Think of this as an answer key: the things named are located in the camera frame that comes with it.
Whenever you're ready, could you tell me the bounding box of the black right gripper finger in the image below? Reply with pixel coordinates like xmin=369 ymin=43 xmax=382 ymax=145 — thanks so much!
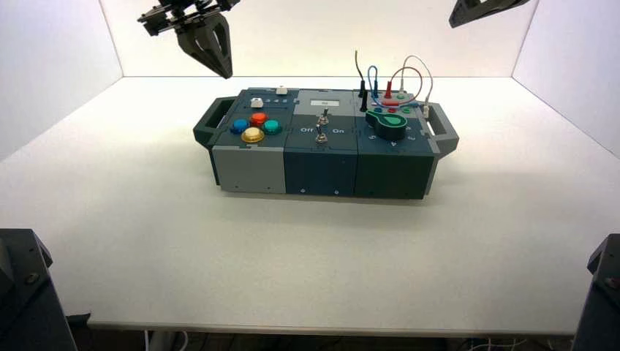
xmin=449 ymin=0 xmax=532 ymax=29

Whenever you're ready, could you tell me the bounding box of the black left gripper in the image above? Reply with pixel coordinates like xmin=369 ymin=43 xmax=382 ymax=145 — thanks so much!
xmin=137 ymin=0 xmax=241 ymax=80

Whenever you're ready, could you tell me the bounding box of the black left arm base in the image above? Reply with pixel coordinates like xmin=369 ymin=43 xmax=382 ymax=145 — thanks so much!
xmin=0 ymin=228 xmax=80 ymax=351

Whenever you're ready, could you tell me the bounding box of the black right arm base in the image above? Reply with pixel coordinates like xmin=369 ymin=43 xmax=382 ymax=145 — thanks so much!
xmin=571 ymin=233 xmax=620 ymax=351

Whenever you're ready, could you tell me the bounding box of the green rotary knob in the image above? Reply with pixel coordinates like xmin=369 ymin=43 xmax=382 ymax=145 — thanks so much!
xmin=366 ymin=110 xmax=409 ymax=142

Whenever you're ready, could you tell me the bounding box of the grey and teal control box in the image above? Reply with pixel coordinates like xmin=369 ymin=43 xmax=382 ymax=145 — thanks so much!
xmin=192 ymin=87 xmax=460 ymax=200

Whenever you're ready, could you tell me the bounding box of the white patch cable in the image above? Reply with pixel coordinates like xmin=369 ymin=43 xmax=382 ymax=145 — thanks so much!
xmin=398 ymin=55 xmax=434 ymax=118

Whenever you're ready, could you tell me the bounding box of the red patch cable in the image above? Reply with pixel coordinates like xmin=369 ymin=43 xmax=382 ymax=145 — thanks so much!
xmin=384 ymin=67 xmax=424 ymax=108

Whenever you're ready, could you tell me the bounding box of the blue patch cable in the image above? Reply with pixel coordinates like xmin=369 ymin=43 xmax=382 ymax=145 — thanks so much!
xmin=367 ymin=65 xmax=423 ymax=110

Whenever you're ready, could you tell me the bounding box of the black cable with plug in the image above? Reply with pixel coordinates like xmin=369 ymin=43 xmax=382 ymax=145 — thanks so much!
xmin=355 ymin=50 xmax=367 ymax=99

